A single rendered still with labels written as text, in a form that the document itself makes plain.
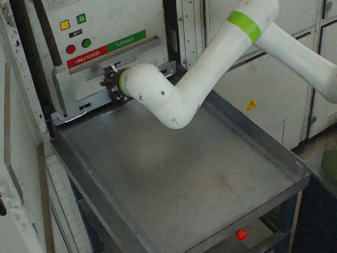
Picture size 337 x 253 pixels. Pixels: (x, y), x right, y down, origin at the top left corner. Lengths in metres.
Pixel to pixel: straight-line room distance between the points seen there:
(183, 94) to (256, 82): 0.87
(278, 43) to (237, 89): 0.53
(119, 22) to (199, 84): 0.45
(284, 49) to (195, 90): 0.42
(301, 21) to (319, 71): 0.59
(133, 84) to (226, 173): 0.44
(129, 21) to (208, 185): 0.65
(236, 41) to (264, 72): 0.79
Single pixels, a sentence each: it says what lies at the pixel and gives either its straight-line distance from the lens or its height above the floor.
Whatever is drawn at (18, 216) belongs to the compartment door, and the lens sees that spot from 1.10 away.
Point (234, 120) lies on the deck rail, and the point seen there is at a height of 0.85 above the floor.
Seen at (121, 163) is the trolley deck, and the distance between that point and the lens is 1.61.
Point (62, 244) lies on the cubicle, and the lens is 2.14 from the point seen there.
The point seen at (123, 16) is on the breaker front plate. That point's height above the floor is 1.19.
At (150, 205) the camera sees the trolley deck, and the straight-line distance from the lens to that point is 1.47.
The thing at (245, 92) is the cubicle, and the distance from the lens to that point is 2.20.
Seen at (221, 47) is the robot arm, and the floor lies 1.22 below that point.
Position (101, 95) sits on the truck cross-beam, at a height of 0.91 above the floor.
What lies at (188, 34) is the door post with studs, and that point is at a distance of 1.85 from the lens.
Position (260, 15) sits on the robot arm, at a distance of 1.48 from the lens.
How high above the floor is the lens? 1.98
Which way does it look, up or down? 41 degrees down
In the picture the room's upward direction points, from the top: 6 degrees counter-clockwise
